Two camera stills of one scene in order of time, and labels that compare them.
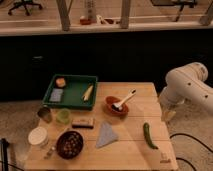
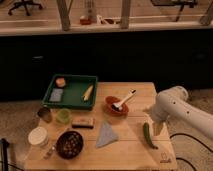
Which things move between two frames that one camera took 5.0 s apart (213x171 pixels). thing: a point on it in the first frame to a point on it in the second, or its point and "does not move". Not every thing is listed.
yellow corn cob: (88, 92) does not move
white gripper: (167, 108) to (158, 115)
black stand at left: (5, 144) does not move
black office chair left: (26, 4) does not move
